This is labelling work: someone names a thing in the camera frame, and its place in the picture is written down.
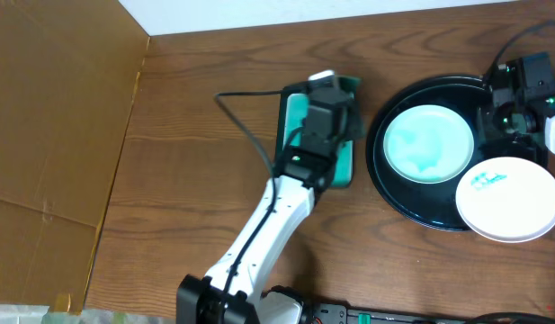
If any round black serving tray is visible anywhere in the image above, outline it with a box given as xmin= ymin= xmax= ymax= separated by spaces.
xmin=366 ymin=76 xmax=491 ymax=231

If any white plate with green stain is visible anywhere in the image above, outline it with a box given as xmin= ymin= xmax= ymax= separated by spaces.
xmin=455 ymin=157 xmax=555 ymax=243

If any mint green plate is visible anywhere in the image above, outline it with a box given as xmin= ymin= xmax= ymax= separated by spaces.
xmin=382 ymin=104 xmax=475 ymax=185

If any brown cardboard panel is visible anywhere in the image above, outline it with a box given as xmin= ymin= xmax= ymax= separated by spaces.
xmin=0 ymin=0 xmax=148 ymax=312

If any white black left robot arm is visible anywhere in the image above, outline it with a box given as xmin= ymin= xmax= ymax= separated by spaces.
xmin=175 ymin=77 xmax=363 ymax=323

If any green yellow scrub sponge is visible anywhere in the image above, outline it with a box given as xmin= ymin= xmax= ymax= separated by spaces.
xmin=308 ymin=69 xmax=361 ymax=97

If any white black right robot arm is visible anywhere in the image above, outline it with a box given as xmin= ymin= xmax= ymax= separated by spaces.
xmin=477 ymin=58 xmax=555 ymax=160

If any black rectangular soap tray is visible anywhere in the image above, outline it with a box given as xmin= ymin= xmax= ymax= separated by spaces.
xmin=274 ymin=83 xmax=354 ymax=188

